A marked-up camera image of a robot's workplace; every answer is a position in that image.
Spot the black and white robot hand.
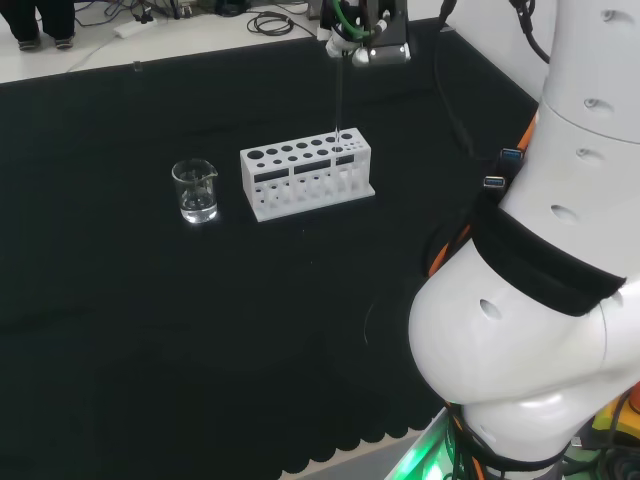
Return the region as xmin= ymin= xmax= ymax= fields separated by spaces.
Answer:
xmin=317 ymin=0 xmax=414 ymax=67

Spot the person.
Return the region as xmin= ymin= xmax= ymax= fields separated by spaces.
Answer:
xmin=0 ymin=0 xmax=77 ymax=52

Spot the white power strip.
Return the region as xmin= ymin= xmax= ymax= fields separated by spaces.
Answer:
xmin=113 ymin=18 xmax=161 ymax=39

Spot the clear glass rod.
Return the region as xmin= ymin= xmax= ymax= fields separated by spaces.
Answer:
xmin=333 ymin=53 xmax=344 ymax=151

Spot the thick black cable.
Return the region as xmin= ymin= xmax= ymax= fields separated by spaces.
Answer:
xmin=432 ymin=0 xmax=481 ymax=161

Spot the black bench cloth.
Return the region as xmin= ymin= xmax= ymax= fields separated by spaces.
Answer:
xmin=0 ymin=17 xmax=541 ymax=480

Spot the small clear glass beaker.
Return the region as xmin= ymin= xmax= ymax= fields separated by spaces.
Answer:
xmin=171 ymin=158 xmax=219 ymax=225

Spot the white test tube rack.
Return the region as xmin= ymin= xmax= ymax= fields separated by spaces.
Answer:
xmin=239 ymin=127 xmax=377 ymax=223

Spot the yellow stop button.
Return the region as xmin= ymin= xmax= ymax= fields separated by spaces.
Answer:
xmin=592 ymin=384 xmax=640 ymax=442

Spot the thin black cable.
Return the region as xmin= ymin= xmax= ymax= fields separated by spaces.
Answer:
xmin=509 ymin=0 xmax=552 ymax=65

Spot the coiled black cable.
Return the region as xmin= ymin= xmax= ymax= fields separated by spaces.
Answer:
xmin=247 ymin=10 xmax=296 ymax=37

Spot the green cable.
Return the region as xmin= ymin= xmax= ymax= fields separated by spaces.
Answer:
xmin=331 ymin=0 xmax=375 ymax=39

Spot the metal base plate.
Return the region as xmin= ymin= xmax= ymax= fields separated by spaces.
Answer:
xmin=384 ymin=407 xmax=466 ymax=480

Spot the orange cable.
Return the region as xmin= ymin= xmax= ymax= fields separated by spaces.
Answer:
xmin=426 ymin=113 xmax=540 ymax=279

